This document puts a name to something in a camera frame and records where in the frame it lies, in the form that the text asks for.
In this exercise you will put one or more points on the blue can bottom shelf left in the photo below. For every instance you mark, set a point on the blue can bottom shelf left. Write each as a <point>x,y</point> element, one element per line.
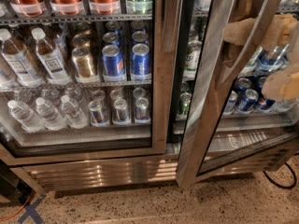
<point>229,108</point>

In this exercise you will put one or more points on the tea bottle white cap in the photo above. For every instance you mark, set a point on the tea bottle white cap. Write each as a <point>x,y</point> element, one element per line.
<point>21,60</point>
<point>51,57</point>

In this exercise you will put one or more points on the blue pepsi can front right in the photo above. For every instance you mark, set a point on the blue pepsi can front right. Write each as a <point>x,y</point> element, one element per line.
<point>140,62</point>

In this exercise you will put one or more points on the blue pepsi can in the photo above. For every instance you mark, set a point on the blue pepsi can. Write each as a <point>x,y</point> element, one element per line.
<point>140,62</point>
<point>114,68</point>

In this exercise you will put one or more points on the water bottle middle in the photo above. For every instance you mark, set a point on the water bottle middle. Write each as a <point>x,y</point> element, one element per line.
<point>50,114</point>

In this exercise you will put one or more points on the tea bottle white cap right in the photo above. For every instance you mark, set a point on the tea bottle white cap right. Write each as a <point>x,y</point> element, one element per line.
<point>51,57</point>

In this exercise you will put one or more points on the green white can far left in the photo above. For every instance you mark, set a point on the green white can far left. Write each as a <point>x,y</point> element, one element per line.
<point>192,58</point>

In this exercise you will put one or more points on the small energy drink can left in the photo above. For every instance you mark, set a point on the small energy drink can left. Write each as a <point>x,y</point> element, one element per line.
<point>98,114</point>

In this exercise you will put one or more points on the green white 7up can right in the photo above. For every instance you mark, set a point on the green white 7up can right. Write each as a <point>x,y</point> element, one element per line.
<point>250,66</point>

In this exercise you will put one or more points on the blue can shelf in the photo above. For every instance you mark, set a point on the blue can shelf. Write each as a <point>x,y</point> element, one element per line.
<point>229,108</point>
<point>246,101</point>

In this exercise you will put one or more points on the small energy drink can middle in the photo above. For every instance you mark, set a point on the small energy drink can middle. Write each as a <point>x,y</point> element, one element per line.
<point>121,111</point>

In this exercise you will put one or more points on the stainless steel fridge base grille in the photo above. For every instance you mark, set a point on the stainless steel fridge base grille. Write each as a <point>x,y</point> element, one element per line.
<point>140,170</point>

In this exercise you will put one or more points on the green can far left bottom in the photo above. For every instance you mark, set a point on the green can far left bottom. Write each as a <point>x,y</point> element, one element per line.
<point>184,105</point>

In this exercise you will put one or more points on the gold soda can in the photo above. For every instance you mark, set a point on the gold soda can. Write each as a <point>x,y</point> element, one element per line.
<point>86,71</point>

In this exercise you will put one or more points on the blue can bottom shelf right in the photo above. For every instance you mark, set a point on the blue can bottom shelf right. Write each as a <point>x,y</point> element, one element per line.
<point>246,101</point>

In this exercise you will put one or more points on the glass fridge door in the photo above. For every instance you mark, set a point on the glass fridge door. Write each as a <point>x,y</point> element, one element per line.
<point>218,73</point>
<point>158,30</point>

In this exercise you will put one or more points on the tea bottle white cap left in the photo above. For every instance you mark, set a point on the tea bottle white cap left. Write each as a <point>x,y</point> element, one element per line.
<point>21,60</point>

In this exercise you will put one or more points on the small energy drink can right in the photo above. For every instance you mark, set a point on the small energy drink can right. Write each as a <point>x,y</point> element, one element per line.
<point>142,110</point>

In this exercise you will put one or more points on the small energy drink can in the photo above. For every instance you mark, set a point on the small energy drink can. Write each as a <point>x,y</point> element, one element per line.
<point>142,110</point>
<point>98,114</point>
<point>121,111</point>

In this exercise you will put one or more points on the water bottle right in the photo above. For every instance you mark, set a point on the water bottle right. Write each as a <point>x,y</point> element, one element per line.
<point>73,112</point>

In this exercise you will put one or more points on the water bottle left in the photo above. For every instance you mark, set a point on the water bottle left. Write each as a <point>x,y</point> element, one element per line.
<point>26,116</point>

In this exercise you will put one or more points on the water bottle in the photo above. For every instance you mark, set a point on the water bottle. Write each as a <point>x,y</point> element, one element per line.
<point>73,112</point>
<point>26,116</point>
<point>50,114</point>

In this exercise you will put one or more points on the blue pepsi can front left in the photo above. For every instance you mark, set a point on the blue pepsi can front left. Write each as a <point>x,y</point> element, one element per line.
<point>114,68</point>

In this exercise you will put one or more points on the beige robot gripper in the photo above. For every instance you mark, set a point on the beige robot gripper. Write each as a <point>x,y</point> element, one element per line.
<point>295,51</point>

